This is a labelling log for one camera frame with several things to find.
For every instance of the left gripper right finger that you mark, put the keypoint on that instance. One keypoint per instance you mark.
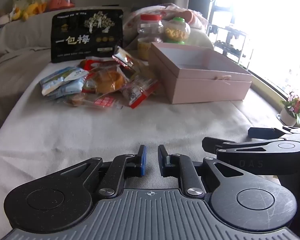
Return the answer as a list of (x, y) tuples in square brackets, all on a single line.
[(238, 198)]

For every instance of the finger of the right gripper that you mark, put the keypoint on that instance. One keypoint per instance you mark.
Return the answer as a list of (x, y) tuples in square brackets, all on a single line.
[(265, 133), (230, 149)]

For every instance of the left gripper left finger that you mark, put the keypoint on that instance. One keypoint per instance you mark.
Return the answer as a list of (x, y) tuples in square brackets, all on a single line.
[(64, 198)]

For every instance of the hawthorn lollipop packet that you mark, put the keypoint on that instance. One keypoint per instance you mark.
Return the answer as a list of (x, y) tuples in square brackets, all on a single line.
[(93, 100)]

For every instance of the blue seaweed snack bag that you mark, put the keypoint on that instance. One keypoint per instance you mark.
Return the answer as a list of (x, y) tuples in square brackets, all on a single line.
[(61, 77)]

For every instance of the packaged round pastry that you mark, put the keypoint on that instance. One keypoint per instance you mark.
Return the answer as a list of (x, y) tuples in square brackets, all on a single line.
[(108, 80)]

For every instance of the rice cracker packet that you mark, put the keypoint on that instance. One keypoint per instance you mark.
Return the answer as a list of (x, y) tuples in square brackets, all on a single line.
[(124, 58)]

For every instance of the clear bag of small candies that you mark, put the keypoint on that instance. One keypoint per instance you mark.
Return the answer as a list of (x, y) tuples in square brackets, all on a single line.
[(70, 88)]

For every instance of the potted flower plant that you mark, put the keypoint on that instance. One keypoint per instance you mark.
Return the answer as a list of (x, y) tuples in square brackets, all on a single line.
[(290, 113)]

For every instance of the pink cardboard box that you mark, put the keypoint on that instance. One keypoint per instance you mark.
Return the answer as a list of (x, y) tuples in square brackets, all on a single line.
[(192, 74)]

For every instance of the red clear snack packet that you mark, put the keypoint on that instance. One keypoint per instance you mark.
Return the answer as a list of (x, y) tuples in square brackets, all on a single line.
[(138, 89)]

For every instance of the metal plant shelf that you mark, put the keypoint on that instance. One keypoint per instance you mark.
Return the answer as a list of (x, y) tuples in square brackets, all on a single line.
[(231, 43)]

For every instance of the green lid candy dispenser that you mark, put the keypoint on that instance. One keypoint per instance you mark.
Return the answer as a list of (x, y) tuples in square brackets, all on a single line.
[(176, 31)]

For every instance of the yellow label jar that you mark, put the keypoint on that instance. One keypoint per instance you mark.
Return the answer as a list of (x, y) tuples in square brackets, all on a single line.
[(144, 45)]

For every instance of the red lid plastic jar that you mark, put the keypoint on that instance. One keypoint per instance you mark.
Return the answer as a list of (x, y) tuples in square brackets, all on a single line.
[(150, 28)]

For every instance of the red white snack bag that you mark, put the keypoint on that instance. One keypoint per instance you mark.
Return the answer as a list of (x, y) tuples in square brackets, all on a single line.
[(93, 63)]

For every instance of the black plum snack bag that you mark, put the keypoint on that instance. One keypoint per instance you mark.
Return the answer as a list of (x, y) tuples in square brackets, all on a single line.
[(79, 34)]

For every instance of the white plush toy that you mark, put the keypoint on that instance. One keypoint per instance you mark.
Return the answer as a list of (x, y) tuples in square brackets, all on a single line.
[(6, 18)]

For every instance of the yellow plush toy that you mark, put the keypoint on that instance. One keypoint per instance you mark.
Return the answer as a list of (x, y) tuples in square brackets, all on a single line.
[(33, 9)]

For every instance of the orange plastic toy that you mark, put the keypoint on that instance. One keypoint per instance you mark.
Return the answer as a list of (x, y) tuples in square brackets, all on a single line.
[(60, 4)]

